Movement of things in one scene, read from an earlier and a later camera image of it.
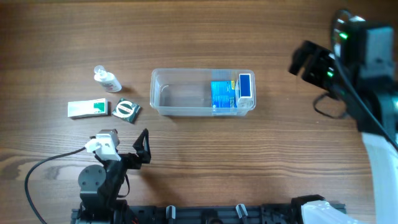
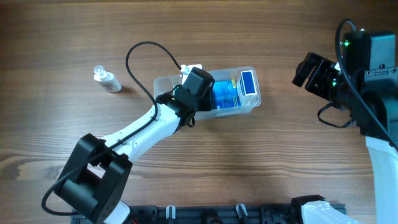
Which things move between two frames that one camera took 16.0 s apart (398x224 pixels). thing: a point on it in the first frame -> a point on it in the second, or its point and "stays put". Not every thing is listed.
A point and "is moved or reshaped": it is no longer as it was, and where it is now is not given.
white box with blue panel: [244, 91] is moved or reshaped
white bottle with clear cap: [108, 79] stays put
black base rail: [191, 214] stays put
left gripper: [134, 158] -> [207, 101]
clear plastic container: [193, 91] stays put
